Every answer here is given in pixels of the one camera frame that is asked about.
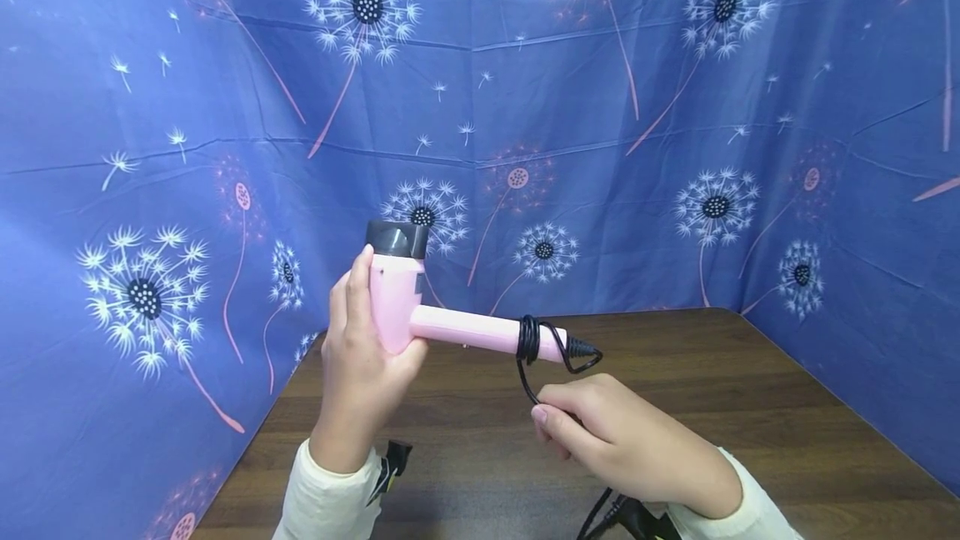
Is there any person's right forearm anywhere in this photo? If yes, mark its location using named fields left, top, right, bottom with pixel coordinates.
left=666, top=447, right=805, bottom=540

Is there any person's left forearm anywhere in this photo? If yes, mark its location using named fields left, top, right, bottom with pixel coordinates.
left=271, top=438, right=383, bottom=540

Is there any person's right hand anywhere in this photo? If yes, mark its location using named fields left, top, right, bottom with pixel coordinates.
left=531, top=373, right=743, bottom=520

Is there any pink hair dryer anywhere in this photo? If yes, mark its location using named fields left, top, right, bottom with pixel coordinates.
left=365, top=220, right=595, bottom=363

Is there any person's left hand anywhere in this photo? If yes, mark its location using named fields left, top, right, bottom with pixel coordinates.
left=321, top=244, right=429, bottom=475

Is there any black power cord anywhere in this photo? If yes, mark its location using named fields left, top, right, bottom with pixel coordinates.
left=516, top=314, right=615, bottom=540

